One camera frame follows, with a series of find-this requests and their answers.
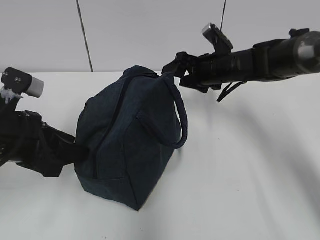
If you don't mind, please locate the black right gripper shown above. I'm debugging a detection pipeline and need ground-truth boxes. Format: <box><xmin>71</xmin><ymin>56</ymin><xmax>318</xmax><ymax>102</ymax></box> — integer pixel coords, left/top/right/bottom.
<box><xmin>161</xmin><ymin>52</ymin><xmax>222</xmax><ymax>93</ymax></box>

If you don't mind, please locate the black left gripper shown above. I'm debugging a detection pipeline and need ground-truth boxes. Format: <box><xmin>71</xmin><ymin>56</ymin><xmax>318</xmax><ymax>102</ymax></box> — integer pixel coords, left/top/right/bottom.
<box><xmin>0</xmin><ymin>111</ymin><xmax>90</xmax><ymax>178</ymax></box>

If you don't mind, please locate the navy blue lunch bag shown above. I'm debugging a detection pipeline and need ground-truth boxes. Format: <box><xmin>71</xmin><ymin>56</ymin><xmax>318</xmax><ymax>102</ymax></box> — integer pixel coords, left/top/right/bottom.
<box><xmin>75</xmin><ymin>65</ymin><xmax>188</xmax><ymax>211</ymax></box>

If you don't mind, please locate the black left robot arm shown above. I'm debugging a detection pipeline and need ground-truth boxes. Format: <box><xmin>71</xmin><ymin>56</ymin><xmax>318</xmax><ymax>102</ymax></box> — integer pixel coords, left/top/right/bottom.
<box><xmin>0</xmin><ymin>99</ymin><xmax>90</xmax><ymax>178</ymax></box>

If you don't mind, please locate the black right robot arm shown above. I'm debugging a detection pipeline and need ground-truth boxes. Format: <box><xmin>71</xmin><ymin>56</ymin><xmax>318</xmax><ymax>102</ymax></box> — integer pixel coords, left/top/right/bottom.
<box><xmin>162</xmin><ymin>23</ymin><xmax>320</xmax><ymax>93</ymax></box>

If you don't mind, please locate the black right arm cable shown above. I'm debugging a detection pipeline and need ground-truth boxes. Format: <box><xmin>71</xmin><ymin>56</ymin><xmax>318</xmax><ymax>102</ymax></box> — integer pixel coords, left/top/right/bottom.
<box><xmin>216</xmin><ymin>80</ymin><xmax>248</xmax><ymax>103</ymax></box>

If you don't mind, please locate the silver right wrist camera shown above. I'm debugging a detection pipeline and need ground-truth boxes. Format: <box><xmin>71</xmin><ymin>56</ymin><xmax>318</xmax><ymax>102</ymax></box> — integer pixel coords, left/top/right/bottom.
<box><xmin>201</xmin><ymin>23</ymin><xmax>233</xmax><ymax>55</ymax></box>

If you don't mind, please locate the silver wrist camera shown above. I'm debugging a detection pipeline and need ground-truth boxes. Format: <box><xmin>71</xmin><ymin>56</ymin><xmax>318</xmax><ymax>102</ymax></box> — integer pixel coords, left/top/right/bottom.
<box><xmin>1</xmin><ymin>67</ymin><xmax>45</xmax><ymax>98</ymax></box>
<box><xmin>201</xmin><ymin>23</ymin><xmax>233</xmax><ymax>55</ymax></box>

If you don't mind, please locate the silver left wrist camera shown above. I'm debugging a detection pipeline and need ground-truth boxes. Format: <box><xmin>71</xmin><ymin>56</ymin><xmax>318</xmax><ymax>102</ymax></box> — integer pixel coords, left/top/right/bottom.
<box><xmin>1</xmin><ymin>67</ymin><xmax>45</xmax><ymax>98</ymax></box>

